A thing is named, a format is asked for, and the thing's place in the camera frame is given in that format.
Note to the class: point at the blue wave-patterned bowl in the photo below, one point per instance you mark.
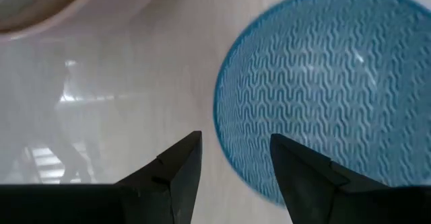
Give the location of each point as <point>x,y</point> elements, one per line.
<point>323,82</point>

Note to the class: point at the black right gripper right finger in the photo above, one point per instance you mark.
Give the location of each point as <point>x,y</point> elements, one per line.
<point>309,183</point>

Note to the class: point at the grey bowl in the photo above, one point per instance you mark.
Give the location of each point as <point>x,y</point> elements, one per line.
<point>33,2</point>

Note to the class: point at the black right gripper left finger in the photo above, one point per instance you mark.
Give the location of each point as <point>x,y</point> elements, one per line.
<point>175,183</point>

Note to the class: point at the white bowl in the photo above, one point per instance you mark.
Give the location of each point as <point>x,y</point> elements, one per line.
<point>118,8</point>

